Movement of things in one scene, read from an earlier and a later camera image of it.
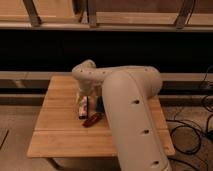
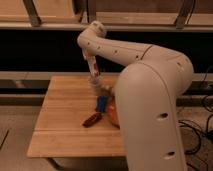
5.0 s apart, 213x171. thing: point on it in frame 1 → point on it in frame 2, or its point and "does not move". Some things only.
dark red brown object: x=92 y=119 does not move
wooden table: x=59 y=133 does not move
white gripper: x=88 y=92 → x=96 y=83
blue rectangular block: x=100 y=106 does not move
